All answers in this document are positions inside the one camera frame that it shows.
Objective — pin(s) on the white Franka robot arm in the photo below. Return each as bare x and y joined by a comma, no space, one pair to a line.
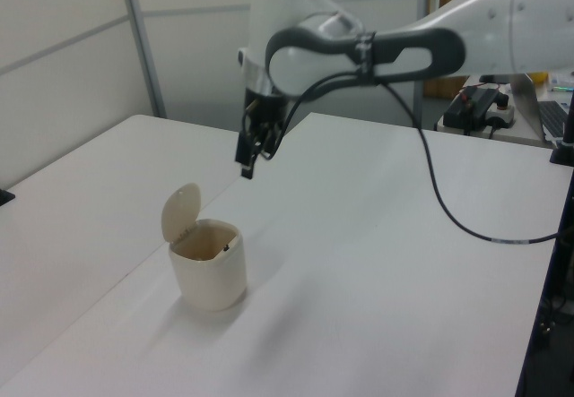
515,34

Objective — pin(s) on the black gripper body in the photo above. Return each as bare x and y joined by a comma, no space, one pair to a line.
266,112

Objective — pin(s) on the silver laptop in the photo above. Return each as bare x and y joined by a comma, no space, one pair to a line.
527,106

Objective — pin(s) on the brown cardboard box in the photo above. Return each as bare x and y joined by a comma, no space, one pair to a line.
444,87

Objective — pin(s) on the small cream bin with lid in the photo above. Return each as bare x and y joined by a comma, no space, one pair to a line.
211,276

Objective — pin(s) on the black stand frame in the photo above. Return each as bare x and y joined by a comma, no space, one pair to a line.
551,303

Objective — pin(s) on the black electronics box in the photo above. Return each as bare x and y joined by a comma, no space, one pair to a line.
466,108

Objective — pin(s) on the grey emergency stop button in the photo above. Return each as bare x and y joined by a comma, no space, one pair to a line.
501,110

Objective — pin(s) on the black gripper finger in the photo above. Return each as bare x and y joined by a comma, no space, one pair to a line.
246,150
270,141

